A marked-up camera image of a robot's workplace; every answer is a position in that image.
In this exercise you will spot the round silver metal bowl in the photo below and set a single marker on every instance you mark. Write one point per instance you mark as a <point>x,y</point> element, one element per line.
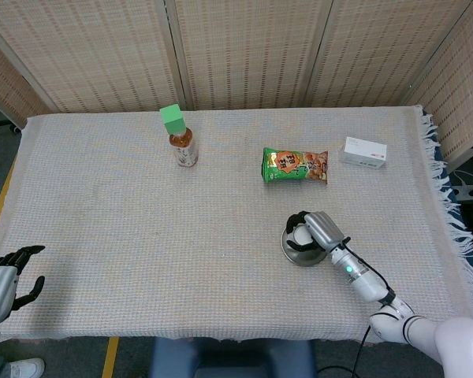
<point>307,260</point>

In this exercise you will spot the amber tea bottle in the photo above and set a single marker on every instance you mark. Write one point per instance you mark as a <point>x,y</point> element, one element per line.
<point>185,151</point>

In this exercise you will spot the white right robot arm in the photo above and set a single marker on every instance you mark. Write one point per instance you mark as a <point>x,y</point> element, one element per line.
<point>366,285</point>

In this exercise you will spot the white round object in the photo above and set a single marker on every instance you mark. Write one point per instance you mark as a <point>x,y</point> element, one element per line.
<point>302,236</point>

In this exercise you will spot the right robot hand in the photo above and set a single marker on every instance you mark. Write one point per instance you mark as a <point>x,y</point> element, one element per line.
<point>325,230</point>

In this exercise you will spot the grey metal stand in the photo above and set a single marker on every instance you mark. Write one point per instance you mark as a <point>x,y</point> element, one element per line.
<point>467,193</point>

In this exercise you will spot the beige woven tablecloth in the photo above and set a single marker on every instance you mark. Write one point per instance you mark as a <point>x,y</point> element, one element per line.
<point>142,216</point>

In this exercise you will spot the blue table skirt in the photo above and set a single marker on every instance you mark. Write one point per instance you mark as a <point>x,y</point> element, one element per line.
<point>445,185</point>

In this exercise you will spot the green foam block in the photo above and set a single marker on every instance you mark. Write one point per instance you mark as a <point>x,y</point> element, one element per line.
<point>172,119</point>

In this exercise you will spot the white carton box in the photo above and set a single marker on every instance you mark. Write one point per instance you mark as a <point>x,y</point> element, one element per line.
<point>362,153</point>

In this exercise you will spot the bamboo screen panel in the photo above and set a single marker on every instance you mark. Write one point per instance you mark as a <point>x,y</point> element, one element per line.
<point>378,51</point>
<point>457,90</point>
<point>252,51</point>
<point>4,90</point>
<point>94,51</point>

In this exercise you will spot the green snack bag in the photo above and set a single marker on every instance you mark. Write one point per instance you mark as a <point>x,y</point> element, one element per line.
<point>293,165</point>

